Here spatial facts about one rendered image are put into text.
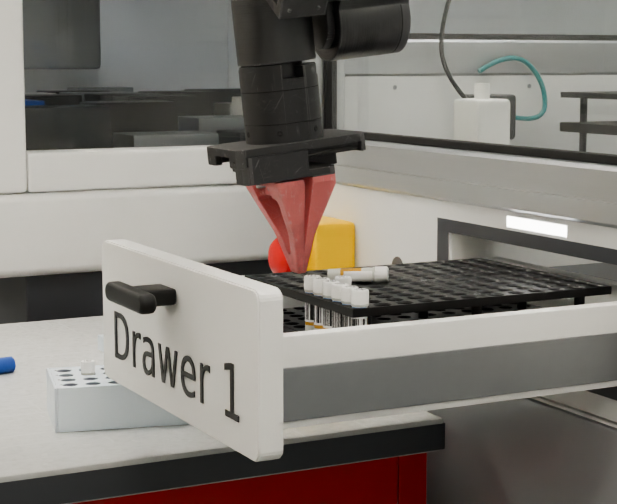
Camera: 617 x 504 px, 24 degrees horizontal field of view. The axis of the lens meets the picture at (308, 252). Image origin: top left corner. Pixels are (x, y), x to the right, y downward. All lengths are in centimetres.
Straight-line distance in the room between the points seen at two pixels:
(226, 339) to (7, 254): 90
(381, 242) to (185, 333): 42
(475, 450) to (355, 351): 35
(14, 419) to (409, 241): 39
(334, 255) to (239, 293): 50
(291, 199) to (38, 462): 29
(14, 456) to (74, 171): 72
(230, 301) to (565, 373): 26
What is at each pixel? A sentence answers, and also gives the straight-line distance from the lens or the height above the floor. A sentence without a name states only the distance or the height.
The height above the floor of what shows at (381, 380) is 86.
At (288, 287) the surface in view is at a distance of 109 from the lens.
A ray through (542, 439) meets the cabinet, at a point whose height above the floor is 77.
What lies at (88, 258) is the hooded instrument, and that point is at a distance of 186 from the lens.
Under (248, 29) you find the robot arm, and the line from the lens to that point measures 104.
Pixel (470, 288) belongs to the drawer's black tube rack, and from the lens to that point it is 109.
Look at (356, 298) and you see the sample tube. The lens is 100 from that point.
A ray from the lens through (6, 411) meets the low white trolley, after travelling 132.
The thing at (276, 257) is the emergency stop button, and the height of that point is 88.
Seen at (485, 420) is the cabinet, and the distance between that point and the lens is 126.
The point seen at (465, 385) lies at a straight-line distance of 100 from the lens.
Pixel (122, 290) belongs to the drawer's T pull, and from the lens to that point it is 102.
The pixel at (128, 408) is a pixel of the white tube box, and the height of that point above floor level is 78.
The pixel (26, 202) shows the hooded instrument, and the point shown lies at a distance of 182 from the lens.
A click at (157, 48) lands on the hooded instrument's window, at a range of 189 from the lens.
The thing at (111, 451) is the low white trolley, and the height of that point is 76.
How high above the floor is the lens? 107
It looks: 8 degrees down
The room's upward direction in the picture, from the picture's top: straight up
